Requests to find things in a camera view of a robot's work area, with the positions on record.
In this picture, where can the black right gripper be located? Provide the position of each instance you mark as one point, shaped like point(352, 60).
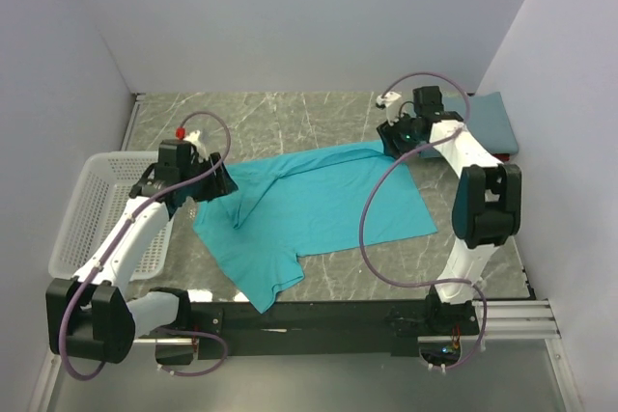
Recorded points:
point(387, 135)

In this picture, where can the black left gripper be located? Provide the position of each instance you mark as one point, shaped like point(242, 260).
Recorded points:
point(220, 183)

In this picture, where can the turquoise t shirt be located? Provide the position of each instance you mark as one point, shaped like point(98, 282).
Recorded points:
point(307, 203)

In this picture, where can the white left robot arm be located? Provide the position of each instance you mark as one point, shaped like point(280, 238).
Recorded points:
point(88, 316)

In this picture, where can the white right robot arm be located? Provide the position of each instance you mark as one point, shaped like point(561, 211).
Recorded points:
point(486, 209)

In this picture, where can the folded grey-blue t shirt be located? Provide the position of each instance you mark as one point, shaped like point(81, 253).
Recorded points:
point(490, 125)

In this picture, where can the folded red t shirt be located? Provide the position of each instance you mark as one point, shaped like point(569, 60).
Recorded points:
point(503, 157)

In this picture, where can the white plastic laundry basket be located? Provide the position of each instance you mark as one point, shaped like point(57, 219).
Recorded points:
point(96, 205)

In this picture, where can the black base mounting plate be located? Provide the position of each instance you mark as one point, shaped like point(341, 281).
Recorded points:
point(303, 328)

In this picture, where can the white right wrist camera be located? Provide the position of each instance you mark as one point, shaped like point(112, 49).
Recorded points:
point(391, 103)

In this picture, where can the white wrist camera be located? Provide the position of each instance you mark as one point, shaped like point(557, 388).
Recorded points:
point(198, 138)
point(391, 103)

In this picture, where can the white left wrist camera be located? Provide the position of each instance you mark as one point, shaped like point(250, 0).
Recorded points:
point(198, 138)

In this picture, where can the aluminium rail frame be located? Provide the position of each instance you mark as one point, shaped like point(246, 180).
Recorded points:
point(506, 320)

